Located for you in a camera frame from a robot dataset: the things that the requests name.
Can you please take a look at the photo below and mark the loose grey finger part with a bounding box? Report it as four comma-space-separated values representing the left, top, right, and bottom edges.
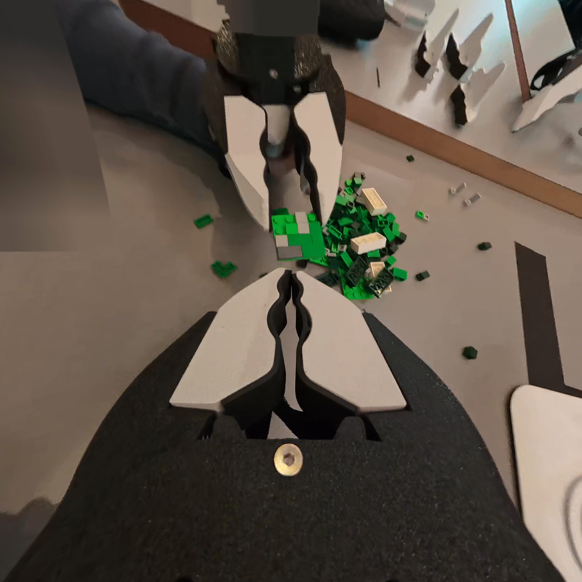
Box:
445, 13, 495, 82
449, 61, 507, 126
415, 9, 460, 79

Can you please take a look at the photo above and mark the spare black white gripper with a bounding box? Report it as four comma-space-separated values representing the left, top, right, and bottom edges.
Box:
511, 45, 582, 133

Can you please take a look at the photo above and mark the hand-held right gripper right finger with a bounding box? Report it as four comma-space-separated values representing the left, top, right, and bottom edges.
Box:
292, 271, 408, 414

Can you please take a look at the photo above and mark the black tape strip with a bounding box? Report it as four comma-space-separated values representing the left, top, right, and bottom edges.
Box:
514, 241, 582, 397

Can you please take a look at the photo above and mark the green grey lego plate assembly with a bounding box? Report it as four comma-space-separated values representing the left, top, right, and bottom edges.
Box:
271, 208, 329, 267

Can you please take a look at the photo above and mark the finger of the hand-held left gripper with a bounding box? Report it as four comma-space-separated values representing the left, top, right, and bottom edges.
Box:
224, 95, 273, 232
293, 91, 344, 228

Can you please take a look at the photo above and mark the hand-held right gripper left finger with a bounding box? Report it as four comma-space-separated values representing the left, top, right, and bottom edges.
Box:
169, 268, 293, 414

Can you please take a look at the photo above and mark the pile of lego bricks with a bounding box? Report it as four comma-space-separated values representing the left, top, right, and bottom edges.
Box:
298, 172, 409, 302

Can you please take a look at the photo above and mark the white book stand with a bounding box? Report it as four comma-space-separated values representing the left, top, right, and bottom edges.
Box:
509, 384, 582, 582

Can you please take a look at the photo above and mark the person's left forearm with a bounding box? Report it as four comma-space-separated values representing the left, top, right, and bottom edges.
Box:
57, 0, 228, 157

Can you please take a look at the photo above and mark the black round object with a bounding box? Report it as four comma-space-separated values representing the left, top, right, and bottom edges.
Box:
317, 0, 387, 42

